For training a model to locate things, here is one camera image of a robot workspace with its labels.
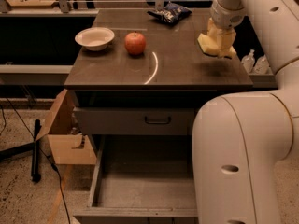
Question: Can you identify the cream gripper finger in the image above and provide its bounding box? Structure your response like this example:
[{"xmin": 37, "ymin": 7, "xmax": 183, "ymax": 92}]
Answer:
[
  {"xmin": 217, "ymin": 31, "xmax": 236, "ymax": 59},
  {"xmin": 207, "ymin": 29, "xmax": 222, "ymax": 49}
]

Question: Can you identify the yellow sponge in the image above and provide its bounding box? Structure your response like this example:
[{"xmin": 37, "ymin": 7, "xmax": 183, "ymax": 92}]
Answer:
[{"xmin": 197, "ymin": 34, "xmax": 219, "ymax": 57}]

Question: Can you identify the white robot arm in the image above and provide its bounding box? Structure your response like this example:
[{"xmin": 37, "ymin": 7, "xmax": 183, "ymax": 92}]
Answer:
[{"xmin": 192, "ymin": 0, "xmax": 299, "ymax": 224}]

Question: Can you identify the grey drawer cabinet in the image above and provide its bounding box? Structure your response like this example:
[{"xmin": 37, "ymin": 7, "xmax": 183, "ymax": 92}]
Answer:
[{"xmin": 64, "ymin": 8, "xmax": 254, "ymax": 224}]

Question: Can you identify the closed grey top drawer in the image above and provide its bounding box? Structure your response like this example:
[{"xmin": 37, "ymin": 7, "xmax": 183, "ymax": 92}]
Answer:
[{"xmin": 74, "ymin": 107, "xmax": 195, "ymax": 135}]

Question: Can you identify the open grey middle drawer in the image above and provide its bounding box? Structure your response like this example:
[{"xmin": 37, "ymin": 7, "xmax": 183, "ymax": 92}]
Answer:
[{"xmin": 74, "ymin": 135, "xmax": 198, "ymax": 224}]

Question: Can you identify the clear sanitizer bottle left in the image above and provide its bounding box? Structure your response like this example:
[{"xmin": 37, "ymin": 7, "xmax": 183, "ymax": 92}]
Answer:
[{"xmin": 241, "ymin": 49, "xmax": 255, "ymax": 73}]

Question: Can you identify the clear sanitizer bottle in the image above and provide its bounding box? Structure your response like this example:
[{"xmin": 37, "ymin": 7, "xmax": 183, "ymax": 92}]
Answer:
[
  {"xmin": 241, "ymin": 49, "xmax": 255, "ymax": 73},
  {"xmin": 253, "ymin": 56, "xmax": 269, "ymax": 75}
]

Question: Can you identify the clear sanitizer bottle right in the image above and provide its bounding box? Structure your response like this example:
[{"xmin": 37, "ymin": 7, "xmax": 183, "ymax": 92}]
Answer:
[{"xmin": 253, "ymin": 56, "xmax": 269, "ymax": 75}]

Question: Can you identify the blue chip bag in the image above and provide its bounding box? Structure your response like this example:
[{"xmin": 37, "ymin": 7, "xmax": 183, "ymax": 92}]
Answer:
[{"xmin": 148, "ymin": 2, "xmax": 192, "ymax": 25}]

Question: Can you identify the red apple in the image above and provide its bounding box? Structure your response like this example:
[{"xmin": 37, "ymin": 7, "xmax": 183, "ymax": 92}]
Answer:
[{"xmin": 124, "ymin": 32, "xmax": 146, "ymax": 55}]

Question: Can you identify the white bowl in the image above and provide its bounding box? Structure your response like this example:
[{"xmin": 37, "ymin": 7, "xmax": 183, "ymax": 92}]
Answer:
[{"xmin": 75, "ymin": 27, "xmax": 115, "ymax": 51}]

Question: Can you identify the cardboard box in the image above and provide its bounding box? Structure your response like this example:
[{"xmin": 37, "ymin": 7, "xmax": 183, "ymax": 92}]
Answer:
[{"xmin": 36, "ymin": 90, "xmax": 96, "ymax": 165}]

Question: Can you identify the black stand base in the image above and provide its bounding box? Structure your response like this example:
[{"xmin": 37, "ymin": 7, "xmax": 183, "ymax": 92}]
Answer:
[{"xmin": 0, "ymin": 119, "xmax": 43, "ymax": 184}]

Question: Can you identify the black drawer handle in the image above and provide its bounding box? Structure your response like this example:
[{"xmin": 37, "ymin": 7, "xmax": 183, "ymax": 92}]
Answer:
[{"xmin": 144, "ymin": 116, "xmax": 172, "ymax": 125}]

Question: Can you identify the grey metal rail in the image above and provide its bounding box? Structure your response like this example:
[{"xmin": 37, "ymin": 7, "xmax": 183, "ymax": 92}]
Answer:
[{"xmin": 0, "ymin": 64, "xmax": 72, "ymax": 86}]

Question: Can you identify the black floor cable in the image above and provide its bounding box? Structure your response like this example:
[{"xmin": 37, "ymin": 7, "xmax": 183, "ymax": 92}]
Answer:
[{"xmin": 0, "ymin": 96, "xmax": 72, "ymax": 224}]

